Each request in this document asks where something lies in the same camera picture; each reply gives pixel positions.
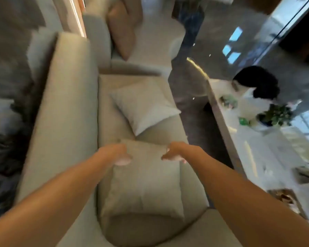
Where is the person's right hand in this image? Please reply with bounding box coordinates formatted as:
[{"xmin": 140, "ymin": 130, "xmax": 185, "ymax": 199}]
[{"xmin": 161, "ymin": 141, "xmax": 194, "ymax": 164}]

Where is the person's left hand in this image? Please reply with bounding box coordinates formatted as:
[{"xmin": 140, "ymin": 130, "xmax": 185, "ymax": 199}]
[{"xmin": 101, "ymin": 143, "xmax": 133, "ymax": 167}]

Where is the beige square cushion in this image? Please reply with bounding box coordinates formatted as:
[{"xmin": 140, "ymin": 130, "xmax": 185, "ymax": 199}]
[{"xmin": 101, "ymin": 138, "xmax": 185, "ymax": 220}]

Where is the person's right forearm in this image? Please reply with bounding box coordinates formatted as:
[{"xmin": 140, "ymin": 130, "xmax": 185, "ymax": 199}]
[{"xmin": 181, "ymin": 146, "xmax": 309, "ymax": 247}]

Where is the person's left forearm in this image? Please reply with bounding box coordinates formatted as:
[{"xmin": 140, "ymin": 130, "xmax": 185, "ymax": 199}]
[{"xmin": 0, "ymin": 149, "xmax": 114, "ymax": 247}]

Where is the light grey square cushion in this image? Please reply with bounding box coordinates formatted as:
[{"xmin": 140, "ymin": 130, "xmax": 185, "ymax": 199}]
[{"xmin": 109, "ymin": 79, "xmax": 181, "ymax": 137}]

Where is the beige fabric sofa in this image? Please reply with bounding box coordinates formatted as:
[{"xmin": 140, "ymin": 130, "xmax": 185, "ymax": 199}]
[{"xmin": 15, "ymin": 32, "xmax": 244, "ymax": 247}]

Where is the small succulent arrangement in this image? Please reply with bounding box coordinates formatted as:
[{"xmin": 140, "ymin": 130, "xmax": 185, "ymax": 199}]
[{"xmin": 219, "ymin": 95, "xmax": 238, "ymax": 109}]

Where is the white coffee table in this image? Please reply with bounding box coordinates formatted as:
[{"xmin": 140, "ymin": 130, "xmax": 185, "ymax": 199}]
[{"xmin": 205, "ymin": 79, "xmax": 309, "ymax": 230}]

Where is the green potted plant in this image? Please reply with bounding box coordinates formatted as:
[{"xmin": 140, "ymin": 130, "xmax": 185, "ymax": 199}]
[{"xmin": 256, "ymin": 103, "xmax": 294, "ymax": 127}]

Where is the black rounded object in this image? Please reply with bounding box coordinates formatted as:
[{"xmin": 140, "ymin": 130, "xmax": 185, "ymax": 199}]
[{"xmin": 233, "ymin": 65, "xmax": 281, "ymax": 101}]

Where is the brown decorative tray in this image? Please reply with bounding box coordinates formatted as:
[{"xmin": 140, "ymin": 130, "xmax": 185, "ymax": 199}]
[{"xmin": 267, "ymin": 188, "xmax": 309, "ymax": 220}]

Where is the brown cushion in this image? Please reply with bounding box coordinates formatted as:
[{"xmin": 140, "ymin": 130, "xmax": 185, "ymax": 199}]
[{"xmin": 107, "ymin": 1, "xmax": 142, "ymax": 61}]

